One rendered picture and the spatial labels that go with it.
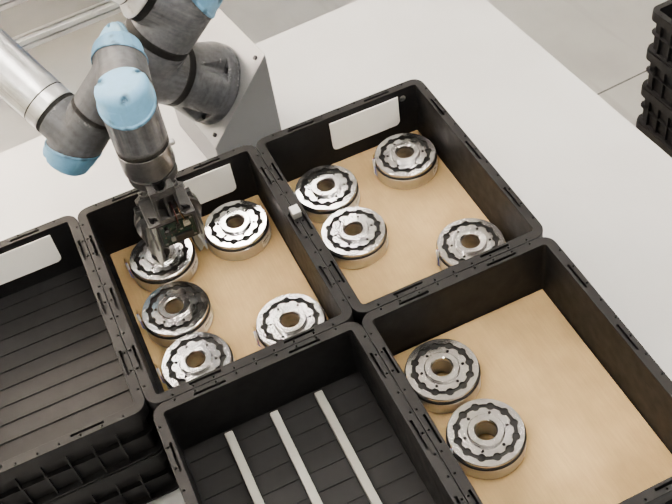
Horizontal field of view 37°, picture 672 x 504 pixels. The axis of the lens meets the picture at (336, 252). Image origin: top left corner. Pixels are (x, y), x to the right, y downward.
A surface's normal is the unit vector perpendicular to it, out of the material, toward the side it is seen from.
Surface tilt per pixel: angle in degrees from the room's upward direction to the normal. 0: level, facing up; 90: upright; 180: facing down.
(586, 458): 0
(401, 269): 0
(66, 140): 64
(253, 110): 90
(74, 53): 0
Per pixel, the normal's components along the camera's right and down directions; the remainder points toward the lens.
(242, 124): 0.53, 0.60
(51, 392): -0.12, -0.64
